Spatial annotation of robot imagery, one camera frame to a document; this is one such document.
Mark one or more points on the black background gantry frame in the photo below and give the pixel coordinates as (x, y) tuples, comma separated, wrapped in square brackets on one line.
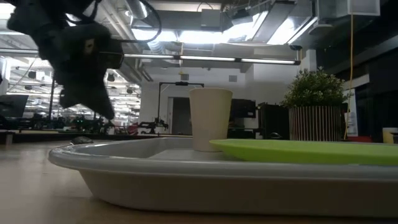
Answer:
[(181, 83)]

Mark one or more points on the long ceiling strip lamp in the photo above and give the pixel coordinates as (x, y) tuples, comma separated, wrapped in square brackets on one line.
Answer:
[(205, 58)]

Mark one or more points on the grey plastic tray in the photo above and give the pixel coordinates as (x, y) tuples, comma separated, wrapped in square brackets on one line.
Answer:
[(217, 189)]

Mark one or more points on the pale yellow container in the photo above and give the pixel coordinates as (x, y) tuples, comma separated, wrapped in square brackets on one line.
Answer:
[(390, 135)]

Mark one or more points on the dark computer monitor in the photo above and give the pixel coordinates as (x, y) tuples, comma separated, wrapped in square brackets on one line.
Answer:
[(12, 105)]

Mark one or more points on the green plant in striped pot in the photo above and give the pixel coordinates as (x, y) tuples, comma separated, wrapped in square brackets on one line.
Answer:
[(315, 121)]

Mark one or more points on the lime green plate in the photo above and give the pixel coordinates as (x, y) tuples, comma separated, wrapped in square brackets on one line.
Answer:
[(311, 152)]

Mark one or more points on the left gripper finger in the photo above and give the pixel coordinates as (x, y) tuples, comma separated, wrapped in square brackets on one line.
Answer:
[(72, 96), (101, 102)]

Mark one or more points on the beige ribbed paper cup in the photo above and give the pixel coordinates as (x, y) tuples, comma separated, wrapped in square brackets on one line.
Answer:
[(210, 121)]

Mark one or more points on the black aluminium table frame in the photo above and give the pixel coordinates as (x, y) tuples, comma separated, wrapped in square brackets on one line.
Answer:
[(124, 136)]

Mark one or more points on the black cabinet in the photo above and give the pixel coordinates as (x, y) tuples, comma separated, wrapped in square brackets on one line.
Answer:
[(273, 119)]

